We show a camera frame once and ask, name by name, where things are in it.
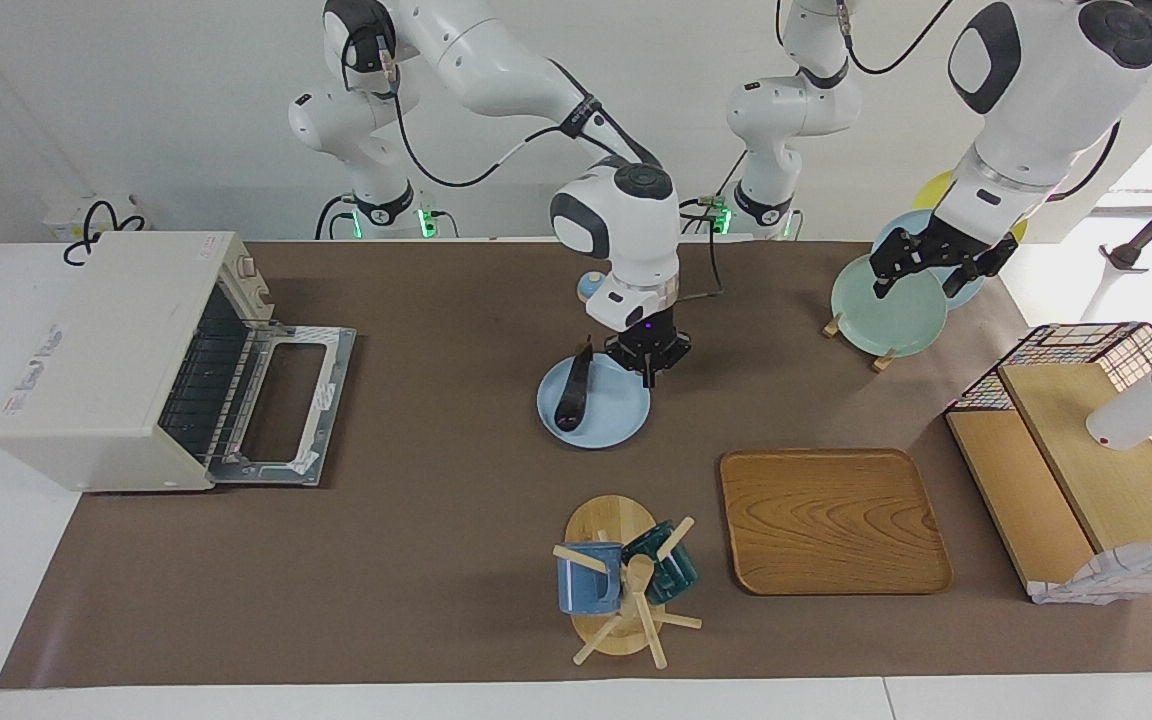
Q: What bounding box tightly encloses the blue mug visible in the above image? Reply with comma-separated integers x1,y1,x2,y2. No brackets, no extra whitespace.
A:
557,542,625,615

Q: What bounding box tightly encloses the wooden plate rack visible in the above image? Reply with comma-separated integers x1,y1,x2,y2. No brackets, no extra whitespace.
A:
823,312,897,373

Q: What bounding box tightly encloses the black coiled power cable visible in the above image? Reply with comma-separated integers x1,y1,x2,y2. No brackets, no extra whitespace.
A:
63,200,147,266

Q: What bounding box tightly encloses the wooden mug tree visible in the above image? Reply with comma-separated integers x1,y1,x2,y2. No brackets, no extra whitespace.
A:
552,495,703,669

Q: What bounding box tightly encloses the white patterned cloth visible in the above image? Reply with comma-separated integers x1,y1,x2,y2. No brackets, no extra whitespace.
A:
1029,538,1152,605

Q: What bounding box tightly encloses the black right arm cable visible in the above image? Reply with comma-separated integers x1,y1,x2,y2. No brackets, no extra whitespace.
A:
341,40,727,301

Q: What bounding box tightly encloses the light blue plate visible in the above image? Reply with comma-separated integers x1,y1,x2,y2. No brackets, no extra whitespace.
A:
536,352,652,450

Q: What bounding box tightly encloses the black base cable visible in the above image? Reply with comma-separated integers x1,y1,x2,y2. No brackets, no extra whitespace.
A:
678,180,747,236
314,192,357,241

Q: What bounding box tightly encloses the dark purple eggplant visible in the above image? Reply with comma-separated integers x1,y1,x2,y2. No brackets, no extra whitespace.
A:
554,338,595,433

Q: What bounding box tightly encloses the brown table mat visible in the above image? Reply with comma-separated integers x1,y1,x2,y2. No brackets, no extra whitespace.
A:
0,240,1152,691

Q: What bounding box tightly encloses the white cup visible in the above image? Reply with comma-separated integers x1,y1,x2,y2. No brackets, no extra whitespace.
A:
1086,342,1152,451

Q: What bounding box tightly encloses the mint green plate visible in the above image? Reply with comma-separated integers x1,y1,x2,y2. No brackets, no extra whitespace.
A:
830,252,949,358

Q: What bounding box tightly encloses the wooden shelf box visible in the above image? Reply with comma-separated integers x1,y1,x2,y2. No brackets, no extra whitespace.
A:
946,362,1152,601

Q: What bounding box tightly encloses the white toaster oven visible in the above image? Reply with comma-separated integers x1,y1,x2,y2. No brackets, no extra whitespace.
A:
0,232,275,493

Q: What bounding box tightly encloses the black oven wire rack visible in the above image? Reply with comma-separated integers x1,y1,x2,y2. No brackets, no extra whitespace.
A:
158,285,272,461

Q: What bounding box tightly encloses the pale blue racked plate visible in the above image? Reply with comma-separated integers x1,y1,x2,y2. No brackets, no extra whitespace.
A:
872,208,989,311

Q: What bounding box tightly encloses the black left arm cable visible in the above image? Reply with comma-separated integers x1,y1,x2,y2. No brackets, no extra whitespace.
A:
836,0,1152,201

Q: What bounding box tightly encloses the wooden serving tray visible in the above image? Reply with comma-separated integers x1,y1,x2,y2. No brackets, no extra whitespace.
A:
719,448,954,597

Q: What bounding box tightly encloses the white power strip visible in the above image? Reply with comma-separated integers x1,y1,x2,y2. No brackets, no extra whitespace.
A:
44,195,152,243

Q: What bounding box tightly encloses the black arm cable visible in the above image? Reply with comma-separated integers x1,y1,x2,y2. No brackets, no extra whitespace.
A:
836,0,1152,201
341,40,727,301

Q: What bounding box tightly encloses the yellow plate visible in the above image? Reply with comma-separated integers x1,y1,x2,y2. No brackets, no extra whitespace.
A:
913,170,1029,246

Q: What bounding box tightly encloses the dark teal mug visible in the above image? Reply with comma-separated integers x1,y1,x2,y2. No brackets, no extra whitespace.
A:
622,520,700,605

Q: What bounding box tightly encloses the black wire basket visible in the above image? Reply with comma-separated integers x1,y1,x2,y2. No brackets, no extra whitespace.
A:
944,322,1152,531

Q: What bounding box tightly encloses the glass oven door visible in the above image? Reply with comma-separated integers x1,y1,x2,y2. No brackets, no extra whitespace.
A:
208,322,357,488

